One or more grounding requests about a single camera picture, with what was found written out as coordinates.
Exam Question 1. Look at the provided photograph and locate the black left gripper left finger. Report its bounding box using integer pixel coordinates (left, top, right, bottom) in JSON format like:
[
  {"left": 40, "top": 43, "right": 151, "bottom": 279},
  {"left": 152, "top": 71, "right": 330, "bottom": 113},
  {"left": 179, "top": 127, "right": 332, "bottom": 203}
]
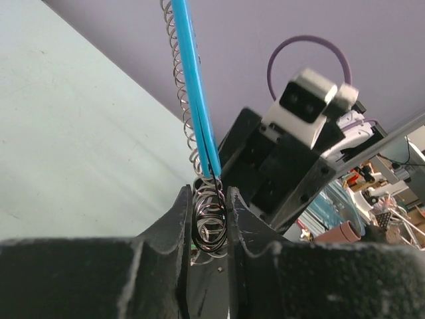
[{"left": 1, "top": 186, "right": 192, "bottom": 318}]

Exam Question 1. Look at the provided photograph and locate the large metal keyring blue handle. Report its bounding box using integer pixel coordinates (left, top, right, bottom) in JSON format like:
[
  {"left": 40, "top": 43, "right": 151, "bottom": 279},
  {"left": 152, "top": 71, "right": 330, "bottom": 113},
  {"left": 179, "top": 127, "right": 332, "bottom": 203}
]
[{"left": 159, "top": 1, "right": 222, "bottom": 178}]

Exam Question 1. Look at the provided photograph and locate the small split rings bunch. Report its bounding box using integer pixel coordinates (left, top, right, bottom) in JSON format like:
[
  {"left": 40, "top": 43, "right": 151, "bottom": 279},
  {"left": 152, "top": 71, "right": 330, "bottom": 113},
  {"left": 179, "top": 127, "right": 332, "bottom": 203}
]
[{"left": 191, "top": 175, "right": 229, "bottom": 260}]

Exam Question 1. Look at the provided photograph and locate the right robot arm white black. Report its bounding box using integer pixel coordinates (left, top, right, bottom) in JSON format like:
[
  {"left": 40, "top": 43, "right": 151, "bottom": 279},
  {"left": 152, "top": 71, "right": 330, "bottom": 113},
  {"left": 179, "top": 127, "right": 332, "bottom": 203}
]
[{"left": 219, "top": 108, "right": 385, "bottom": 233}]

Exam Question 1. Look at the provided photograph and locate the right aluminium frame post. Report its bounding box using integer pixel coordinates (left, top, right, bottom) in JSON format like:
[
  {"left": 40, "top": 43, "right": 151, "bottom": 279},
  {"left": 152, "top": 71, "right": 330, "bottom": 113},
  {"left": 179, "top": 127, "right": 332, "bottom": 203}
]
[{"left": 336, "top": 113, "right": 424, "bottom": 176}]

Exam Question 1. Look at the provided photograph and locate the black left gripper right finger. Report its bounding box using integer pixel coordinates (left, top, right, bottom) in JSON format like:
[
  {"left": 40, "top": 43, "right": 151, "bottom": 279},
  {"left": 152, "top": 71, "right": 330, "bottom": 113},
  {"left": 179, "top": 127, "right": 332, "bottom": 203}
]
[{"left": 227, "top": 187, "right": 424, "bottom": 318}]

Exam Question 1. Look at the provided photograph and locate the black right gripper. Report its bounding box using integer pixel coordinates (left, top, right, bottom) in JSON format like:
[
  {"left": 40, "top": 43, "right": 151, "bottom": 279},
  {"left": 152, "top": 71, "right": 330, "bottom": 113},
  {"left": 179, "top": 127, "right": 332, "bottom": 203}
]
[{"left": 219, "top": 108, "right": 345, "bottom": 234}]

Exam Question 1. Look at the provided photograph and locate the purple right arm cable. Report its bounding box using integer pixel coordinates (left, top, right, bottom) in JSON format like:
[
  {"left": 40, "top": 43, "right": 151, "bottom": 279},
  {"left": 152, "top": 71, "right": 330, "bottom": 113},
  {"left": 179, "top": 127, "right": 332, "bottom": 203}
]
[{"left": 267, "top": 35, "right": 379, "bottom": 130}]

